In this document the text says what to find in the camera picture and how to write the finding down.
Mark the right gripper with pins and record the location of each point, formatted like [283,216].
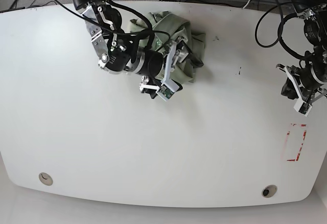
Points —
[151,67]

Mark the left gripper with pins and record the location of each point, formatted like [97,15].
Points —
[310,85]

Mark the green t-shirt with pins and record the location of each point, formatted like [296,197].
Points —
[170,27]

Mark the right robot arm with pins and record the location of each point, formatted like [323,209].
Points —
[117,32]

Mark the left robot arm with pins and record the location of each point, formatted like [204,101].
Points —
[313,13]

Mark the red tape rectangle marking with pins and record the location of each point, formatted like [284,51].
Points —
[294,142]

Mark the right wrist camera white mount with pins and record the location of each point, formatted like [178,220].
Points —
[168,65]

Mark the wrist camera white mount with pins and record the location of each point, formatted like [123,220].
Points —
[168,65]
[301,106]

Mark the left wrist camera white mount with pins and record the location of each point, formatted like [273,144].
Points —
[301,106]

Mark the right table cable grommet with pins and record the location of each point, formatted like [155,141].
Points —
[269,191]

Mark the table cable grommet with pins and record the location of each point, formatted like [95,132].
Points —
[45,179]
[269,191]

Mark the left table cable grommet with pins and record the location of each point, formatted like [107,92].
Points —
[45,179]

